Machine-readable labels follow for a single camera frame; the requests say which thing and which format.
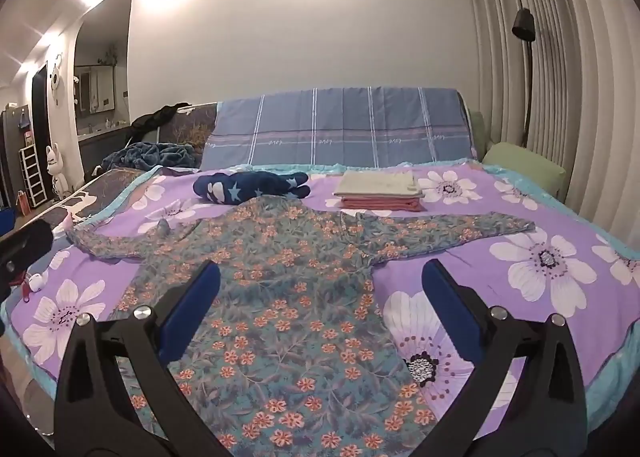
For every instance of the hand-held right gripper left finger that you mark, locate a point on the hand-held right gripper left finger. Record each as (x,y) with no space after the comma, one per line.
(192,307)

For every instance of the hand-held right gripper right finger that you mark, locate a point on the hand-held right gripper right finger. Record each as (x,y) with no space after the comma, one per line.
(450,307)

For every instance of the teal floral long-sleeve shirt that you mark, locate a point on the teal floral long-sleeve shirt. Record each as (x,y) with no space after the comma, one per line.
(280,317)

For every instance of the blue container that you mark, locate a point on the blue container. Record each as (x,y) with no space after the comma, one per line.
(5,223)

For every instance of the small white charm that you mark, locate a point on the small white charm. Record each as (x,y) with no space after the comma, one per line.
(36,282)

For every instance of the white shelf rack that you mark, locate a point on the white shelf rack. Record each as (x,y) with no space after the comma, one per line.
(32,177)

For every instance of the white cat figurine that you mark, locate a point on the white cat figurine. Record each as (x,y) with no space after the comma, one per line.
(57,172)

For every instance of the dark refrigerator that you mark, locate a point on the dark refrigerator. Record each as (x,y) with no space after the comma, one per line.
(12,162)

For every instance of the dark counter cabinet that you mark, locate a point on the dark counter cabinet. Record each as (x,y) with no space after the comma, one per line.
(100,147)

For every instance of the folded pink cloth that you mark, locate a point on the folded pink cloth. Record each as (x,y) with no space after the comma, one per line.
(380,204)

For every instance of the navy star-print garment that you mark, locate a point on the navy star-print garment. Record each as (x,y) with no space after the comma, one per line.
(240,187)

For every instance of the folded cream cloth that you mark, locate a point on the folded cream cloth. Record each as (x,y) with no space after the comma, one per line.
(375,183)

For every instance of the purple floral bedsheet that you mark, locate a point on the purple floral bedsheet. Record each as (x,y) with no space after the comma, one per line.
(565,207)

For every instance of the dark blue fleece blanket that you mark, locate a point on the dark blue fleece blanket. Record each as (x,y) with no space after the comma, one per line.
(150,154)

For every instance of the green pillow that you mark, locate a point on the green pillow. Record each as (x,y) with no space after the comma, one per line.
(525,167)

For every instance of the green cushion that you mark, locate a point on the green cushion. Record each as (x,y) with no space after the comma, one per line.
(480,134)

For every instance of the black jacket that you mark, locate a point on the black jacket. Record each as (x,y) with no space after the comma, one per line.
(160,118)

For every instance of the grey plaid pillow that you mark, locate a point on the grey plaid pillow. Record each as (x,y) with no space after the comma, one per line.
(340,127)

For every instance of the beige pleated curtain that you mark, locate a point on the beige pleated curtain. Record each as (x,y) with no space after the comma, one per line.
(575,87)

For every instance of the black floor lamp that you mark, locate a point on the black floor lamp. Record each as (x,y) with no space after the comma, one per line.
(523,24)

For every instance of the white wall ornament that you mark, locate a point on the white wall ornament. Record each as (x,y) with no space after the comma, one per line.
(55,79)

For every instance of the wall mirror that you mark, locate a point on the wall mirror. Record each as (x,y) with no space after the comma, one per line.
(97,87)

